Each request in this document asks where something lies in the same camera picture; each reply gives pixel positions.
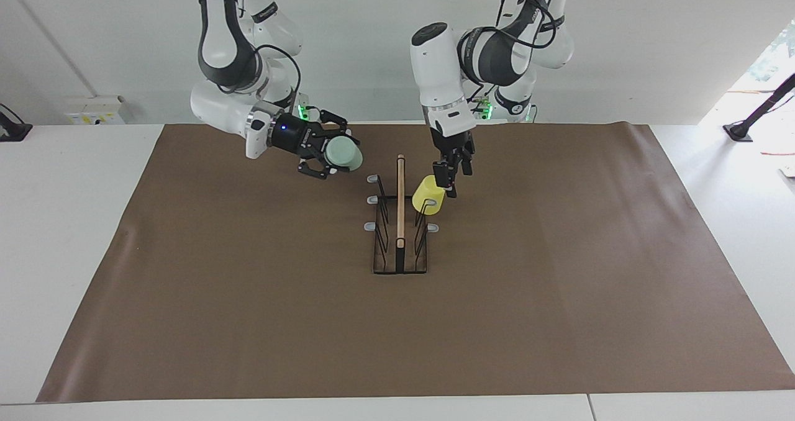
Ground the small black stand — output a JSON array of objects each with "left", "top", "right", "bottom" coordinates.
[{"left": 0, "top": 103, "right": 34, "bottom": 142}]

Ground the white wall socket box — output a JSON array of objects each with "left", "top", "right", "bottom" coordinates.
[{"left": 64, "top": 95, "right": 128, "bottom": 125}]

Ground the brown table mat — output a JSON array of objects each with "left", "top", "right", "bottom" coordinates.
[{"left": 36, "top": 122, "right": 795, "bottom": 403}]

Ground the pale green plastic cup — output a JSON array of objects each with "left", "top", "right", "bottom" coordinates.
[{"left": 325, "top": 135, "right": 365, "bottom": 173}]

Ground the black wire cup rack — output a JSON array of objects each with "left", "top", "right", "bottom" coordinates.
[{"left": 365, "top": 154, "right": 440, "bottom": 276}]

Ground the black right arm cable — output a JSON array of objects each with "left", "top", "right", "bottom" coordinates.
[{"left": 255, "top": 44, "right": 303, "bottom": 108}]

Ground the yellow plastic cup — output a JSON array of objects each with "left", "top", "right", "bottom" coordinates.
[{"left": 412, "top": 174, "right": 445, "bottom": 217}]

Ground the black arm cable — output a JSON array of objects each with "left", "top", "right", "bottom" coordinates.
[
  {"left": 494, "top": 0, "right": 560, "bottom": 49},
  {"left": 255, "top": 44, "right": 303, "bottom": 108}
]

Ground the black angled pole stand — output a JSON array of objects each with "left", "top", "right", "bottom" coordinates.
[{"left": 723, "top": 72, "right": 795, "bottom": 142}]

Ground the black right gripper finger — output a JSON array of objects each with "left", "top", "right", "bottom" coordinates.
[
  {"left": 309, "top": 108, "right": 361, "bottom": 146},
  {"left": 297, "top": 154, "right": 352, "bottom": 181}
]

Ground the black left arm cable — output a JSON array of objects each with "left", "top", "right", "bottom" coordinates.
[{"left": 494, "top": 0, "right": 560, "bottom": 49}]

